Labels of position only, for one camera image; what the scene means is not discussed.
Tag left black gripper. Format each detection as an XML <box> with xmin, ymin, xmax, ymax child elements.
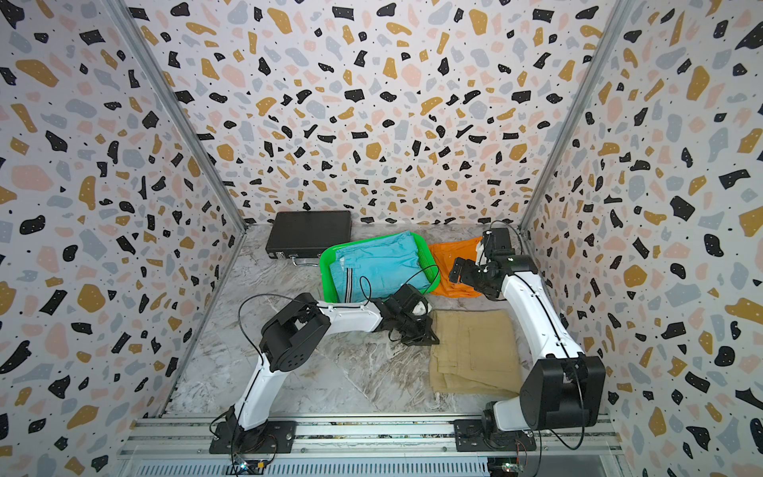
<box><xmin>395</xmin><ymin>315</ymin><xmax>442</xmax><ymax>349</ymax></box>

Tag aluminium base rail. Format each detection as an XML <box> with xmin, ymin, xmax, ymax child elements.
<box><xmin>115</xmin><ymin>413</ymin><xmax>632</xmax><ymax>476</ymax></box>

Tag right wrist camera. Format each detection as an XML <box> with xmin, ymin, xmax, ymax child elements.
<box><xmin>475</xmin><ymin>238</ymin><xmax>487</xmax><ymax>264</ymax></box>

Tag teal pants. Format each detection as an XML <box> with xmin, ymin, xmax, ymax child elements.
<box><xmin>329</xmin><ymin>232</ymin><xmax>430</xmax><ymax>303</ymax></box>

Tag green plastic basket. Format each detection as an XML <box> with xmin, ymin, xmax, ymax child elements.
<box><xmin>319</xmin><ymin>232</ymin><xmax>441</xmax><ymax>303</ymax></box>

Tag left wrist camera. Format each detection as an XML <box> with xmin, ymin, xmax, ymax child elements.
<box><xmin>411</xmin><ymin>299</ymin><xmax>431</xmax><ymax>319</ymax></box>

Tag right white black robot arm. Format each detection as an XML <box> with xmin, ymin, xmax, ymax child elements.
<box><xmin>449</xmin><ymin>229</ymin><xmax>606</xmax><ymax>432</ymax></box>

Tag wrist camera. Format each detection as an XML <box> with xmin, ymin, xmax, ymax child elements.
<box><xmin>475</xmin><ymin>238</ymin><xmax>487</xmax><ymax>264</ymax></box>
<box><xmin>411</xmin><ymin>299</ymin><xmax>431</xmax><ymax>319</ymax></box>

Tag orange pants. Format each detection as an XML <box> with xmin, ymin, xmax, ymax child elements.
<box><xmin>427</xmin><ymin>235</ymin><xmax>487</xmax><ymax>299</ymax></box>

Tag khaki pants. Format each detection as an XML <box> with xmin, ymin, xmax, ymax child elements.
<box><xmin>429</xmin><ymin>310</ymin><xmax>523</xmax><ymax>398</ymax></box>

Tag black case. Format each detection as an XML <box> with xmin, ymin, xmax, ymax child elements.
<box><xmin>265</xmin><ymin>211</ymin><xmax>352</xmax><ymax>260</ymax></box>

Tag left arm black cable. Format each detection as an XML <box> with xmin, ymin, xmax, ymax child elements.
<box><xmin>236</xmin><ymin>291</ymin><xmax>299</xmax><ymax>359</ymax></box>

